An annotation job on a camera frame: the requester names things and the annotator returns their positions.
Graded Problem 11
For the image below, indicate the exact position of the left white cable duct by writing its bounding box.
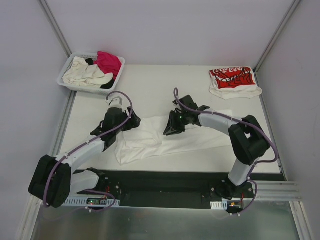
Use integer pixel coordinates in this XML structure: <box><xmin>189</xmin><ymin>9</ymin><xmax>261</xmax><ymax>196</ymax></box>
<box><xmin>62</xmin><ymin>196</ymin><xmax>120</xmax><ymax>208</ymax></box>

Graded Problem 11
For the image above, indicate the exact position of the aluminium frame post left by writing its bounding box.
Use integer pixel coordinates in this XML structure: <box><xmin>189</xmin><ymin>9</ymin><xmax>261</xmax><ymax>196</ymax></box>
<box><xmin>38</xmin><ymin>0</ymin><xmax>72</xmax><ymax>57</ymax></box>

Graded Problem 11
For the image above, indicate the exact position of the pink garment in basket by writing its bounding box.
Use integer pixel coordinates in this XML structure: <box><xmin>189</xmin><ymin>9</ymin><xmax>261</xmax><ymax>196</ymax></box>
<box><xmin>95</xmin><ymin>51</ymin><xmax>122</xmax><ymax>78</ymax></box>

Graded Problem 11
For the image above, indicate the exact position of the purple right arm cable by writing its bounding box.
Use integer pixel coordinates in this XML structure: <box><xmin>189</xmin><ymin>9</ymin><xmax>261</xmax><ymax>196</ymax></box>
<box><xmin>173</xmin><ymin>87</ymin><xmax>279</xmax><ymax>221</ymax></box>

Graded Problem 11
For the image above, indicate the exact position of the right white cable duct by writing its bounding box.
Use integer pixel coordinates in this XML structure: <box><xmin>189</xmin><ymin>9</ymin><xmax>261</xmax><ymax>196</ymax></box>
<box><xmin>210</xmin><ymin>201</ymin><xmax>228</xmax><ymax>211</ymax></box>

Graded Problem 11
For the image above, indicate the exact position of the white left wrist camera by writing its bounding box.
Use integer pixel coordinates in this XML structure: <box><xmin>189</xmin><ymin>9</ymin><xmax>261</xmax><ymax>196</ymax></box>
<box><xmin>106</xmin><ymin>96</ymin><xmax>126</xmax><ymax>113</ymax></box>

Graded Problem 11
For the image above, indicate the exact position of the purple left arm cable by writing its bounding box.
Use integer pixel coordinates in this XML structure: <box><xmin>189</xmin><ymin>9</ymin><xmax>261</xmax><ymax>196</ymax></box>
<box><xmin>42</xmin><ymin>90</ymin><xmax>134</xmax><ymax>213</ymax></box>

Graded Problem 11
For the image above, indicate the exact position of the folded Coca-Cola print t-shirt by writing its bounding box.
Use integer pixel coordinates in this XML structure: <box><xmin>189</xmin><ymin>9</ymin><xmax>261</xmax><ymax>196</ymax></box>
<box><xmin>209</xmin><ymin>66</ymin><xmax>262</xmax><ymax>100</ymax></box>

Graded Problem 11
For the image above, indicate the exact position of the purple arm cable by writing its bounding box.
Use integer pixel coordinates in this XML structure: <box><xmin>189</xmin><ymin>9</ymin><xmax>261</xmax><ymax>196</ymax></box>
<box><xmin>42</xmin><ymin>90</ymin><xmax>134</xmax><ymax>213</ymax></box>
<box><xmin>173</xmin><ymin>87</ymin><xmax>279</xmax><ymax>221</ymax></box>

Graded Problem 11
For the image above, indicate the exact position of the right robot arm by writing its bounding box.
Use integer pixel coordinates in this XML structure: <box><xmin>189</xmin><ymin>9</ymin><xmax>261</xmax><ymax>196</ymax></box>
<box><xmin>163</xmin><ymin>95</ymin><xmax>271</xmax><ymax>198</ymax></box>

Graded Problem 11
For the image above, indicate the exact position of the aluminium extrusion rail right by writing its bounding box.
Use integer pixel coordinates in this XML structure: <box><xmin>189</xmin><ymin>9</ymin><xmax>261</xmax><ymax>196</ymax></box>
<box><xmin>255</xmin><ymin>181</ymin><xmax>302</xmax><ymax>202</ymax></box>

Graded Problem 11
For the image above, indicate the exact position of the aluminium frame post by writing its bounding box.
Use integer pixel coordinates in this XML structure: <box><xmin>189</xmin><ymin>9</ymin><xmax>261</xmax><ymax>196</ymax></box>
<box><xmin>38</xmin><ymin>0</ymin><xmax>72</xmax><ymax>57</ymax></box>
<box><xmin>253</xmin><ymin>0</ymin><xmax>303</xmax><ymax>74</ymax></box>

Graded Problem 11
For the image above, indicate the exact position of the plain white t-shirt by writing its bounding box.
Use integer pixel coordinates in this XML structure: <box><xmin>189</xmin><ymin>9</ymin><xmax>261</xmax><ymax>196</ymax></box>
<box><xmin>115</xmin><ymin>116</ymin><xmax>231</xmax><ymax>165</ymax></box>

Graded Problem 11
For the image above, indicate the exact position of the white cable duct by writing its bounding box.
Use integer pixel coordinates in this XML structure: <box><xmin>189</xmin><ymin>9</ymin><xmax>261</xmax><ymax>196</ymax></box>
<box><xmin>62</xmin><ymin>196</ymin><xmax>120</xmax><ymax>208</ymax></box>
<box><xmin>210</xmin><ymin>201</ymin><xmax>228</xmax><ymax>211</ymax></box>

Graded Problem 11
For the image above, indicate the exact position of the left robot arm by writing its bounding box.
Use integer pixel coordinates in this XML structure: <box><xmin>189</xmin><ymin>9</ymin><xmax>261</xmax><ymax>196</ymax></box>
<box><xmin>28</xmin><ymin>106</ymin><xmax>141</xmax><ymax>208</ymax></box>

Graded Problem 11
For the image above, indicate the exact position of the black garment in basket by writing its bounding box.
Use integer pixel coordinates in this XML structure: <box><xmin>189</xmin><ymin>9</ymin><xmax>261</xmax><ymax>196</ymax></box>
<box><xmin>84</xmin><ymin>58</ymin><xmax>115</xmax><ymax>90</ymax></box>

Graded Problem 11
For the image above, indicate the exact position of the white plastic laundry basket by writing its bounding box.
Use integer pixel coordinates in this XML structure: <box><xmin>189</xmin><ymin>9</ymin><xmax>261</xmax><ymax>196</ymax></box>
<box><xmin>56</xmin><ymin>52</ymin><xmax>126</xmax><ymax>96</ymax></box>

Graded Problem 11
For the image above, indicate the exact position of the cream shirt in basket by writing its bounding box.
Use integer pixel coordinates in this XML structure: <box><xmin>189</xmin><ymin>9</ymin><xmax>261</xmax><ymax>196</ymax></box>
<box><xmin>61</xmin><ymin>56</ymin><xmax>115</xmax><ymax>89</ymax></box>

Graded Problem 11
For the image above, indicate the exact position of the aluminium frame post right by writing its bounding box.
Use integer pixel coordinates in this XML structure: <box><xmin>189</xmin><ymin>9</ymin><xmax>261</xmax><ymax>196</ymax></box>
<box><xmin>253</xmin><ymin>0</ymin><xmax>303</xmax><ymax>74</ymax></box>

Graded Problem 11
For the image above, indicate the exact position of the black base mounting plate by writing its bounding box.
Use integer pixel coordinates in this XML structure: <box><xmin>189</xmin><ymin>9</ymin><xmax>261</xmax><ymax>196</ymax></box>
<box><xmin>74</xmin><ymin>168</ymin><xmax>256</xmax><ymax>210</ymax></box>

